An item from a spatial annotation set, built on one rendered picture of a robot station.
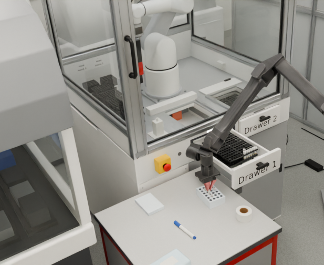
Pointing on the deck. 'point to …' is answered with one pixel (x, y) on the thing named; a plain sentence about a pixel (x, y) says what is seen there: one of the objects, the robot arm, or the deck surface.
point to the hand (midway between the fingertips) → (208, 189)
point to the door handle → (132, 57)
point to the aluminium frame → (98, 112)
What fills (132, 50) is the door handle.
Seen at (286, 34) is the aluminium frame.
